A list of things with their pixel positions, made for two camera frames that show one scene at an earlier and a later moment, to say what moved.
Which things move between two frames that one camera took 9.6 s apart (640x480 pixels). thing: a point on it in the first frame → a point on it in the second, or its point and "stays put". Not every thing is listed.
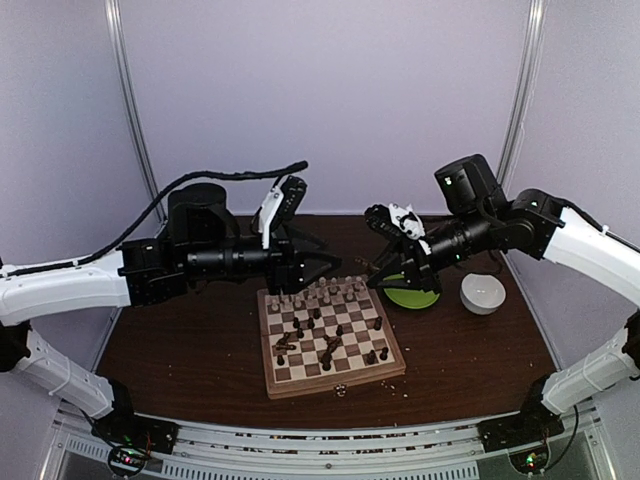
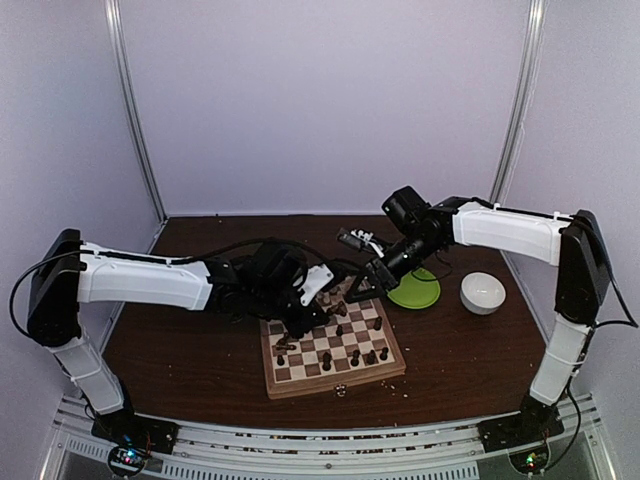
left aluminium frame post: x=116 y=41 stays put
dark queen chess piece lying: x=282 y=343 stays put
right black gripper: x=413 y=261 → x=372 y=293
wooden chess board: x=325 y=336 stays put
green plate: x=410 y=299 stays put
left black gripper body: x=280 y=275 → x=294 y=325
